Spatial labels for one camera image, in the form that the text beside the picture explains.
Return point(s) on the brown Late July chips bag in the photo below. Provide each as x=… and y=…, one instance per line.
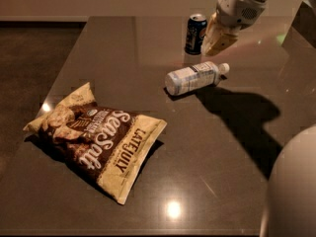
x=105, y=145

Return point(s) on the blue Pepsi soda can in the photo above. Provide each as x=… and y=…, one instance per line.
x=196, y=28

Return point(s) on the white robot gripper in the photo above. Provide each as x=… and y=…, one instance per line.
x=237, y=10

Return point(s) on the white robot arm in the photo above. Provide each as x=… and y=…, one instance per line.
x=290, y=206

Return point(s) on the clear plastic water bottle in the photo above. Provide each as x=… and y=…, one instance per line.
x=188, y=79

